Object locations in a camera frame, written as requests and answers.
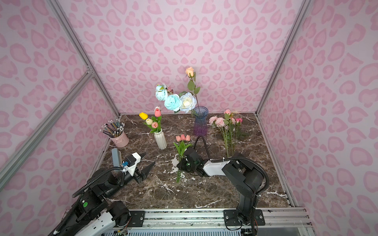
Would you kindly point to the white ribbed vase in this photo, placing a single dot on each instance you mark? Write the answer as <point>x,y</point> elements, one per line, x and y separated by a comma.
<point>160,140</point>

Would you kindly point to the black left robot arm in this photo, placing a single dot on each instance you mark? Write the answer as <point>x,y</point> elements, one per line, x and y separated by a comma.
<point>91,212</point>

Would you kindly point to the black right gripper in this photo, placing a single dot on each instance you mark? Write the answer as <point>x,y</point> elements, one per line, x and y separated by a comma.
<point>185,162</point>

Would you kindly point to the purple glass vase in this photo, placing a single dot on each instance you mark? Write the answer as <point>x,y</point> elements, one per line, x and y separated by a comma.
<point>200,125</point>

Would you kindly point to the magenta rose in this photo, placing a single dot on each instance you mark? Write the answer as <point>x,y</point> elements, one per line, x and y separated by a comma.
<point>239,133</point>

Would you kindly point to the pink pen cup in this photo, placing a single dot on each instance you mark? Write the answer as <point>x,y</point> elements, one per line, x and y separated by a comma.
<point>121,141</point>

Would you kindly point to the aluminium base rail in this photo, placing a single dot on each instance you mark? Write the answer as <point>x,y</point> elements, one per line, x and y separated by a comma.
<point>196,222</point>

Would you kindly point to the tulip bunch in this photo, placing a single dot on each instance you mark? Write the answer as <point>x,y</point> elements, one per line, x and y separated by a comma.
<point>154,121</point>

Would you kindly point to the small pink twin rose stem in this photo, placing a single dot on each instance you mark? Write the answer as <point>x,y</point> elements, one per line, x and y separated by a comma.
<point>218,122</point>

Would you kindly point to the salmon pink rose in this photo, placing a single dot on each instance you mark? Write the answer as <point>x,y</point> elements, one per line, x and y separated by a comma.
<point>227,115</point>

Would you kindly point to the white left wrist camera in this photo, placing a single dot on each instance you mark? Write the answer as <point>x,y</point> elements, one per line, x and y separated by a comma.
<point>130,163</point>

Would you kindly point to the grey rectangular eraser block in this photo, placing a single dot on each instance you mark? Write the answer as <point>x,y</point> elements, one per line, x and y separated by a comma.
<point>116,157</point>

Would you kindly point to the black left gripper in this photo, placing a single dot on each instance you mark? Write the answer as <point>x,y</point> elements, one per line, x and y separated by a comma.
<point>139,173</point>

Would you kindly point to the light pink double peony stem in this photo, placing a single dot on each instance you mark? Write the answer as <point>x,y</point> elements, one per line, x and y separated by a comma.
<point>230,133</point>

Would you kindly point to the yellow peach rose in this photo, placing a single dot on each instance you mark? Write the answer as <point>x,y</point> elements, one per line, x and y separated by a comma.
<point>192,85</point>

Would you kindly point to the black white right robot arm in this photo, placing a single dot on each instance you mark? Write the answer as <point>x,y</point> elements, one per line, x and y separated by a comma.
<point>247,176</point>

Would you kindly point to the pink tulip stem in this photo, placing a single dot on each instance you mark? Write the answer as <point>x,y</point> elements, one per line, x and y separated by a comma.
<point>186,139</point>
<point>178,178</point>
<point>182,145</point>

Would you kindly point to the white rose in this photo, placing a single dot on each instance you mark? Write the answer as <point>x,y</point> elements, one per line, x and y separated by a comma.
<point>188,102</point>

